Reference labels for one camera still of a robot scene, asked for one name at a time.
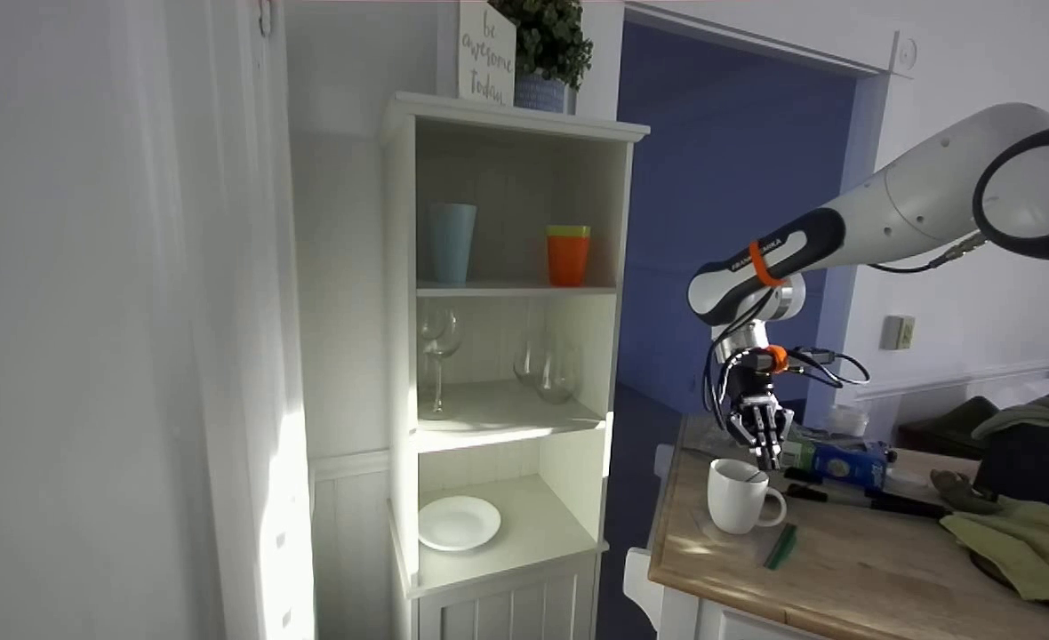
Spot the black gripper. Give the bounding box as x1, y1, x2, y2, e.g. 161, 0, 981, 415
717, 347, 800, 472

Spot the orange plastic cup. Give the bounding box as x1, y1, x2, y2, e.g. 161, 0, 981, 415
545, 223, 595, 293

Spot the blue plastic cup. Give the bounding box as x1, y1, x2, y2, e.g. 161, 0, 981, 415
431, 199, 481, 287

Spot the white ceramic mug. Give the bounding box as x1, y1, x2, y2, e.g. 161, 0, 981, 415
705, 455, 790, 538

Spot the blue and green box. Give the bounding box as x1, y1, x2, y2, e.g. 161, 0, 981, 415
777, 429, 895, 496

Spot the square glass coaster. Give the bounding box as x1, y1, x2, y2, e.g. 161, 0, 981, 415
696, 515, 805, 571

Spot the black slotted spatula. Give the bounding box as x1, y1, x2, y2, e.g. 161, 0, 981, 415
781, 466, 956, 524

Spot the dark olive cloth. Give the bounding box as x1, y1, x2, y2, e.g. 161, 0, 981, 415
892, 392, 1005, 464

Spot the short clear wine glass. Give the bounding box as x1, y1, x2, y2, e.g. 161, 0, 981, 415
534, 346, 583, 405
513, 340, 545, 383

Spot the black bag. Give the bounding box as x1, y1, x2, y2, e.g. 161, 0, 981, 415
973, 423, 1049, 515

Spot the light green cloth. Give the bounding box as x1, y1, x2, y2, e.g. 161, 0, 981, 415
966, 383, 1049, 446

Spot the white round plate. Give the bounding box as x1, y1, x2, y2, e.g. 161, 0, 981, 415
417, 492, 504, 558

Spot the tall clear wine glass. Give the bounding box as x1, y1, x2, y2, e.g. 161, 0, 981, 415
417, 308, 466, 419

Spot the white shelf cabinet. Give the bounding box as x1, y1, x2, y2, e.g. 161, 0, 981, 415
382, 90, 655, 640

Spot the potted green plant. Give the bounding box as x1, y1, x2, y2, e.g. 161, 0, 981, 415
486, 0, 596, 116

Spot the white lettered sign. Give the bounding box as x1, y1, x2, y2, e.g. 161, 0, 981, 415
453, 0, 519, 109

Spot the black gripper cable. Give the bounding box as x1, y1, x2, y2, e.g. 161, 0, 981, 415
781, 346, 875, 396

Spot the wall light switch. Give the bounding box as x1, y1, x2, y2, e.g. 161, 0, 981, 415
878, 314, 916, 357

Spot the orange cable strap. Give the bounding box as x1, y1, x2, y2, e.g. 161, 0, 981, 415
747, 237, 781, 287

